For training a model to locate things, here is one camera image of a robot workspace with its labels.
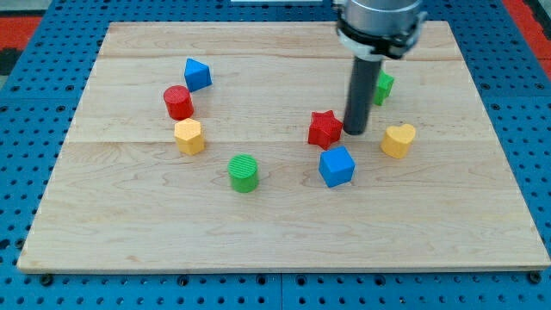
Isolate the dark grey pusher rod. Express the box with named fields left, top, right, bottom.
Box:
left=343, top=57, right=382, bottom=135

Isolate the yellow heart block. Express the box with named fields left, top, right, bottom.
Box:
left=380, top=124, right=417, bottom=159

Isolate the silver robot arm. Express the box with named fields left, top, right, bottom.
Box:
left=336, top=0, right=427, bottom=135

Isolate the green block behind rod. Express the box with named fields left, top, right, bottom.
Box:
left=373, top=70, right=394, bottom=106

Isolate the red star block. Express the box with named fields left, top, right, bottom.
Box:
left=307, top=110, right=343, bottom=150

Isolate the blue cube block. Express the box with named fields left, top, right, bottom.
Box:
left=319, top=146, right=356, bottom=188

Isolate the green cylinder block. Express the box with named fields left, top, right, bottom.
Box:
left=227, top=154, right=259, bottom=193

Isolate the blue triangular prism block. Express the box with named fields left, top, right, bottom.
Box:
left=183, top=59, right=212, bottom=92

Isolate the wooden board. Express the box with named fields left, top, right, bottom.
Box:
left=17, top=22, right=550, bottom=274

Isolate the yellow hexagon block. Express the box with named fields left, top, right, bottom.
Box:
left=174, top=118, right=205, bottom=155

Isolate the red cylinder block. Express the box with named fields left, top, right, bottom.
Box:
left=163, top=85, right=195, bottom=121

